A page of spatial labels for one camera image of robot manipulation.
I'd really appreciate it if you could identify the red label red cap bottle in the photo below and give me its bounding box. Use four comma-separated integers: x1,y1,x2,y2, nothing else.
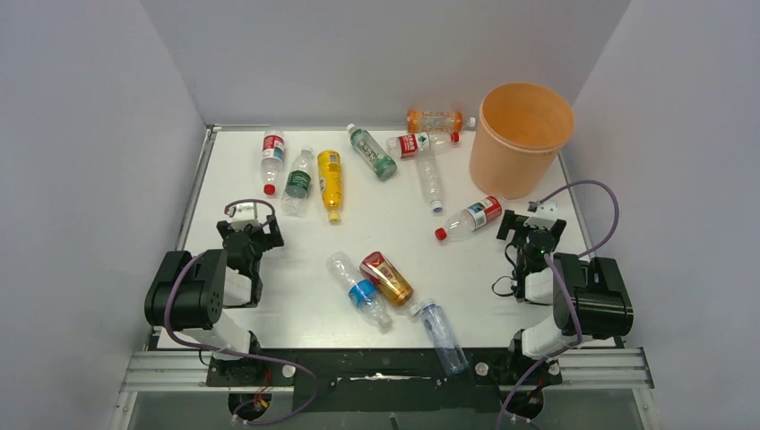
435,195,506,242

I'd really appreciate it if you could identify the yellow juice bottle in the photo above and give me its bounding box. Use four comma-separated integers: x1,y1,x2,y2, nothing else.
317,150,343,225

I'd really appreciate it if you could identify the blue label clear bottle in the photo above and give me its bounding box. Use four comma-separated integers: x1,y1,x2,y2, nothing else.
325,252,393,332

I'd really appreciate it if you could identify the red gold drink bottle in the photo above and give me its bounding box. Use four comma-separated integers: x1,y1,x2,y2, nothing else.
359,251,419,317

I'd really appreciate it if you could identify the light blue tinted bottle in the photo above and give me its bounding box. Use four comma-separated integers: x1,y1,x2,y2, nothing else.
419,299,469,376

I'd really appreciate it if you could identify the clear bottle blue cap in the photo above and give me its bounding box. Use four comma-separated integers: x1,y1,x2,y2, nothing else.
415,150,444,214

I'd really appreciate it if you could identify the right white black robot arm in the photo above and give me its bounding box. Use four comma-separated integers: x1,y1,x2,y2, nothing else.
497,211,634,385

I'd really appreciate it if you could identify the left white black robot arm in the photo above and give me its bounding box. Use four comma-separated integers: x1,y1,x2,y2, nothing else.
144,215,284,386

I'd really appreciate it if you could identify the orange plastic bin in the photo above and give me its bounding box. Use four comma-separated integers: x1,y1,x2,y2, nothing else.
469,82,574,199

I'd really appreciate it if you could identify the dark green label bottle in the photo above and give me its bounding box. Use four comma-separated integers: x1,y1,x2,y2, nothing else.
281,147,314,216

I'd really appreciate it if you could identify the red white label bottle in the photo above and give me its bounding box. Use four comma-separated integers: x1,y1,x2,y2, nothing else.
260,129,285,196

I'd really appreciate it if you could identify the red green label bottle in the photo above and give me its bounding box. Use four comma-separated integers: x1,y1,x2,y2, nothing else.
385,132,460,160

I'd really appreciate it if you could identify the green label clear bottle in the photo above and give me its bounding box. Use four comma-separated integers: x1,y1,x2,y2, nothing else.
346,124,397,181

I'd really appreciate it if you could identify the orange drink bottle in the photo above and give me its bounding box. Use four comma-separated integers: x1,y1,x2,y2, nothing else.
407,110,477,133

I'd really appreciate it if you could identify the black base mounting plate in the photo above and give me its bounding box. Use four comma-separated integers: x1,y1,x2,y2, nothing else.
205,348,563,422

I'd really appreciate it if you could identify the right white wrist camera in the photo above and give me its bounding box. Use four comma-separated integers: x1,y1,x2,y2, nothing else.
524,201,558,230

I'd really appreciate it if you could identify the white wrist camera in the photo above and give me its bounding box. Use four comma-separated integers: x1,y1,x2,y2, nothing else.
228,202,259,231
524,201,558,230

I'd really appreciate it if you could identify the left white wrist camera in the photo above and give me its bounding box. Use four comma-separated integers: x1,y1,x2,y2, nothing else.
228,202,259,231

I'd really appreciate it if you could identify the aluminium frame rail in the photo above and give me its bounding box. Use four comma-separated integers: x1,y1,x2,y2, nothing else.
120,348,654,392

